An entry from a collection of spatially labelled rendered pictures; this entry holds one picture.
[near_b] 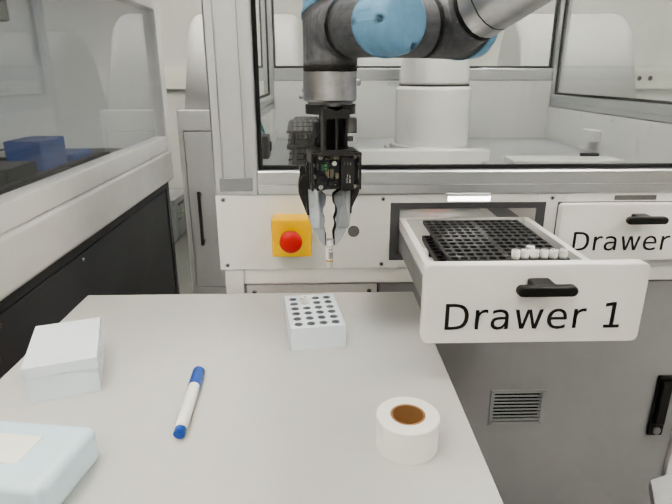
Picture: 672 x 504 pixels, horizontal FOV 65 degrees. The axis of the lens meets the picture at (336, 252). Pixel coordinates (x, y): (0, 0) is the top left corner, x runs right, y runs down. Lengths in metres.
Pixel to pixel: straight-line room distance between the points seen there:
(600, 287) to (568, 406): 0.58
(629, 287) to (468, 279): 0.21
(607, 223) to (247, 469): 0.79
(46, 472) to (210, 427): 0.18
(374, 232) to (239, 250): 0.26
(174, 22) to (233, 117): 3.32
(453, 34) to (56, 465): 0.65
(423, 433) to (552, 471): 0.83
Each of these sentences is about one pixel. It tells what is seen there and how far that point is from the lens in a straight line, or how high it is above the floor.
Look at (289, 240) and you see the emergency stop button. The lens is 0.93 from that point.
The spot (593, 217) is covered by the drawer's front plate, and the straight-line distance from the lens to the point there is 1.10.
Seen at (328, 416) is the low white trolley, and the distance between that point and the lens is 0.68.
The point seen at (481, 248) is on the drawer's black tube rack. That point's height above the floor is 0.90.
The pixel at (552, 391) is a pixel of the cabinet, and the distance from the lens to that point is 1.27.
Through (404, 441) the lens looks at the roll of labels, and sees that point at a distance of 0.60.
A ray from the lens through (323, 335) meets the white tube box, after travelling 0.81.
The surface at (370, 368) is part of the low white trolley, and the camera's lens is 0.78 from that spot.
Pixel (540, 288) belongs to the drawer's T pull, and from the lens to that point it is 0.69.
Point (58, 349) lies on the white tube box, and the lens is 0.80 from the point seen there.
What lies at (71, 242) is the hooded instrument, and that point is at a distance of 1.25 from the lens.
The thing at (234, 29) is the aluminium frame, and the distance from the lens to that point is 0.98.
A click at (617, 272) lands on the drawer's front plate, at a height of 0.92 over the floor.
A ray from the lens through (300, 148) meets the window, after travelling 0.99.
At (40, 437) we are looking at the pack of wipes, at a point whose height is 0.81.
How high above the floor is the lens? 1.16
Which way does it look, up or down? 19 degrees down
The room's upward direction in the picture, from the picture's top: straight up
